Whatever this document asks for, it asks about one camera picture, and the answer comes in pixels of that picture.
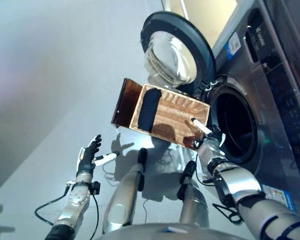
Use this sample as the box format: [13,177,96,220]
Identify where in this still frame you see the right silver robot leg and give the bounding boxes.
[176,160,211,227]

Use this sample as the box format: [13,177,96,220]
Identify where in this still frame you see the black garment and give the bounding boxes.
[137,87,163,132]

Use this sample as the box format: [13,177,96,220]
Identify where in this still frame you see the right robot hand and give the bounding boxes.
[191,117,227,148]

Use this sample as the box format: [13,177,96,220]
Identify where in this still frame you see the blue white energy sticker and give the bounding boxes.
[261,184,300,213]

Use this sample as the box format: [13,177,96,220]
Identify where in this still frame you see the rectangular wicker basket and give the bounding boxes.
[129,83,211,151]

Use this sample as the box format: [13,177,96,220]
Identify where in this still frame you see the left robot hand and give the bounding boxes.
[76,134,121,174]

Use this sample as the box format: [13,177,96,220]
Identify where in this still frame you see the brown glossy stand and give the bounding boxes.
[111,78,143,128]

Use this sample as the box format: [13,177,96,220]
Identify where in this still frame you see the blue white barcode label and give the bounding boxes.
[226,33,242,60]

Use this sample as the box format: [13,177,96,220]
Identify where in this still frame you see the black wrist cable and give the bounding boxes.
[34,186,100,240]
[195,154,242,225]

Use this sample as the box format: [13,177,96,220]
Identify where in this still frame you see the silver robot torso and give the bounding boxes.
[97,221,256,240]

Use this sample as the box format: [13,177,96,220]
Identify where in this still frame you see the white cabinet counter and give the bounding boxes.
[162,0,238,48]

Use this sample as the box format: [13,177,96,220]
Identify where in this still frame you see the grey front-load washing machine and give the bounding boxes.
[202,0,300,226]

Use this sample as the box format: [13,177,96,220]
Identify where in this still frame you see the round glass washer door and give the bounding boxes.
[140,11,217,93]

